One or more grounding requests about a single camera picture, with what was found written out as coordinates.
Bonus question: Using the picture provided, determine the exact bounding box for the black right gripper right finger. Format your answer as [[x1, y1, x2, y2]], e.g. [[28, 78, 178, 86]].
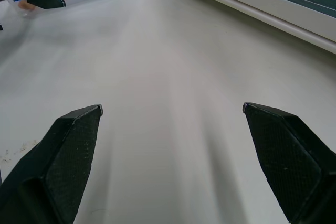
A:
[[242, 102, 336, 224]]

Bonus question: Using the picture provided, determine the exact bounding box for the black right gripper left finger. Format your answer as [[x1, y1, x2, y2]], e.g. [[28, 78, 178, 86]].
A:
[[0, 104, 103, 224]]

